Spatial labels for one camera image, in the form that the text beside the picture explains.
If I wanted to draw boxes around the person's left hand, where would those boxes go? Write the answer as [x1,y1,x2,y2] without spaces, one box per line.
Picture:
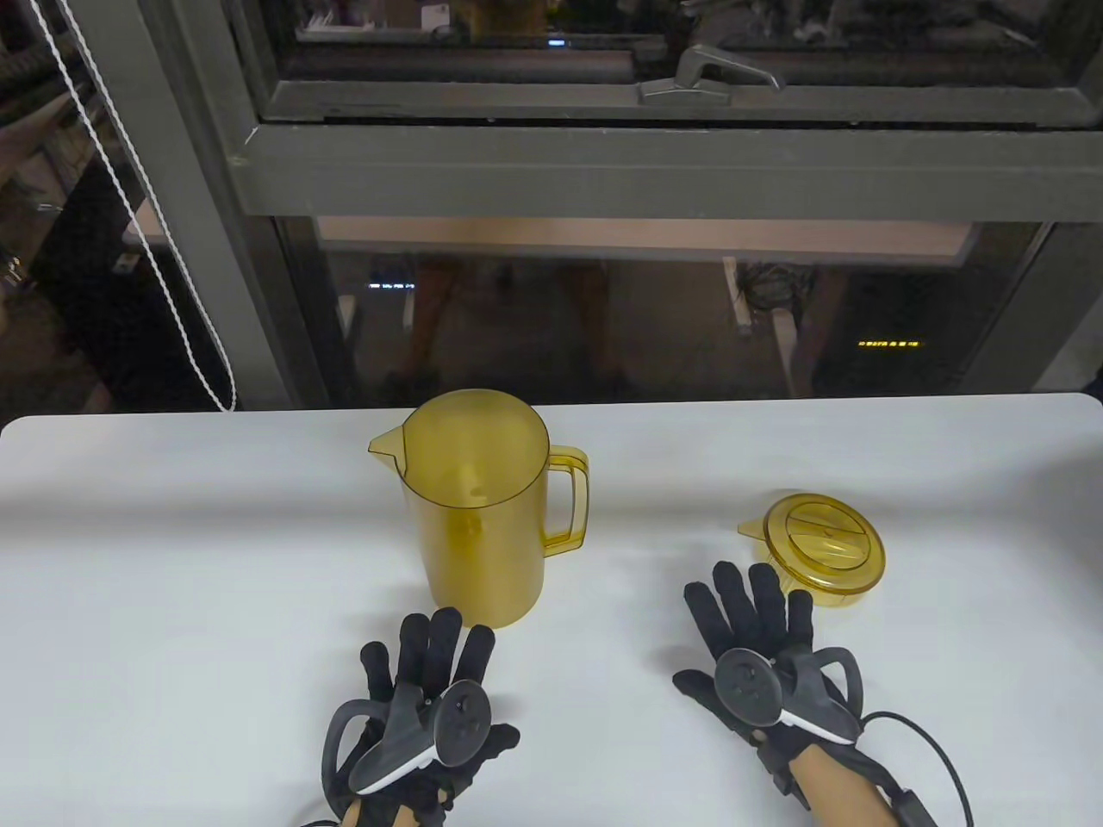
[345,606,522,812]

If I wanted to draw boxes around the person's right hand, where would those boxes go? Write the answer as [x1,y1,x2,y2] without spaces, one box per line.
[672,560,864,752]

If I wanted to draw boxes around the yellow kettle lid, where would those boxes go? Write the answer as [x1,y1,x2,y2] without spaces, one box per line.
[738,493,888,610]

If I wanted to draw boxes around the yellow water kettle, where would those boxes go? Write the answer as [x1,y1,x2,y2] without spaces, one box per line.
[369,389,592,631]

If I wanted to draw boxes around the person's right forearm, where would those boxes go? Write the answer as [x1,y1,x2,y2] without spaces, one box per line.
[791,745,899,827]

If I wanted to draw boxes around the person's left forearm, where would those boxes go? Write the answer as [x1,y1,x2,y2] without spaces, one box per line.
[340,797,451,827]

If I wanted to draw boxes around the black left hand controller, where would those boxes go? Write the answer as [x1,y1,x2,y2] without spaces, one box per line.
[322,680,493,799]

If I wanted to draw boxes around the black right glove cable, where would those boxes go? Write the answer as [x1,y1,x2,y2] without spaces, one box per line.
[862,710,976,827]

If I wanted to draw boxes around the white blind cord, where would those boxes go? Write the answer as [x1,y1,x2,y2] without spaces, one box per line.
[26,0,239,414]

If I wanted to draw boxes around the grey window frame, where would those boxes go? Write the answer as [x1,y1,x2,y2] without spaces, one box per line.
[69,0,1103,411]

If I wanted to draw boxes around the grey window handle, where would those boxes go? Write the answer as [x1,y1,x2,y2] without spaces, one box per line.
[637,45,784,107]

